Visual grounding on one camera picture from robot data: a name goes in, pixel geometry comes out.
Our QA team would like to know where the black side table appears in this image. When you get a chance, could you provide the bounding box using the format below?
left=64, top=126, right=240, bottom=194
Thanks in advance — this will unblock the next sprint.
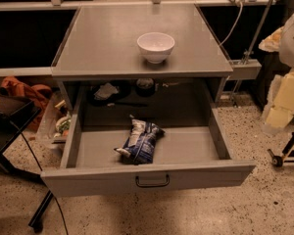
left=0, top=93, right=54, bottom=233

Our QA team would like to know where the white power cable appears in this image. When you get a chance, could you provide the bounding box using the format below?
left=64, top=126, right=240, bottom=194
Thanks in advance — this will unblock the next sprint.
left=219, top=2, right=245, bottom=47

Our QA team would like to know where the black cable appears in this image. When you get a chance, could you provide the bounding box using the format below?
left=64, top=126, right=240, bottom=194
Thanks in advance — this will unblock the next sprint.
left=9, top=120, right=70, bottom=235

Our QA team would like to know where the black round container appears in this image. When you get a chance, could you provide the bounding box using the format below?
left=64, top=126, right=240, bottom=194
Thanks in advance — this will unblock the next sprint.
left=135, top=78, right=155, bottom=97

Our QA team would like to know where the grey open drawer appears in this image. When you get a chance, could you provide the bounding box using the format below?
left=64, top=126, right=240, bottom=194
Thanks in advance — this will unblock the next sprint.
left=41, top=79, right=255, bottom=197

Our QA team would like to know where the grey cabinet counter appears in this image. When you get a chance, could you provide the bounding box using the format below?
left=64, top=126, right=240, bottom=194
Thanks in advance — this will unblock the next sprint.
left=52, top=4, right=232, bottom=118

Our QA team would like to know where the grey side shelf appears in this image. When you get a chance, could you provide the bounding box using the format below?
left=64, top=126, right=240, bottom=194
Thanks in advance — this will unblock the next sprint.
left=228, top=59, right=262, bottom=80

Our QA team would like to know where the clear plastic bin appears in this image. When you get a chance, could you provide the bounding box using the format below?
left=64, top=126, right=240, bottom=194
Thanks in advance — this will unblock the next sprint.
left=36, top=91, right=71, bottom=147

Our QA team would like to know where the orange cloth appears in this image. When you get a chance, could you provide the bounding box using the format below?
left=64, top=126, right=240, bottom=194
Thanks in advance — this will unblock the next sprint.
left=1, top=76, right=53, bottom=131

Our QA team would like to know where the white ceramic bowl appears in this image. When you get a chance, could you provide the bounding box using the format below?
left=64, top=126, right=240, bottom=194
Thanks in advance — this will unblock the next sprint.
left=136, top=32, right=175, bottom=64

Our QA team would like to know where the crumpled white paper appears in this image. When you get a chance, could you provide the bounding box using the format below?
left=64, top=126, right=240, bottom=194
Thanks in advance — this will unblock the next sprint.
left=94, top=82, right=119, bottom=100

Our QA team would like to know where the blue chip bag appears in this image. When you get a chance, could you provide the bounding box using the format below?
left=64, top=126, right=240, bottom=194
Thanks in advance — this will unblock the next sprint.
left=115, top=118, right=165, bottom=165

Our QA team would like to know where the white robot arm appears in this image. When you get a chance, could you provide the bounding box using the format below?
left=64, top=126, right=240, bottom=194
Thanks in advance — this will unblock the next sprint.
left=259, top=13, right=294, bottom=135

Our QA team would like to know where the metal pole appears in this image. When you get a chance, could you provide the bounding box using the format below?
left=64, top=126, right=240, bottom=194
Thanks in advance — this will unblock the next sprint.
left=241, top=0, right=273, bottom=65

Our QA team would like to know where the black drawer handle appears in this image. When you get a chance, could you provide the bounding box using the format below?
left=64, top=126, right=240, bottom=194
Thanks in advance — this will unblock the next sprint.
left=135, top=175, right=171, bottom=188

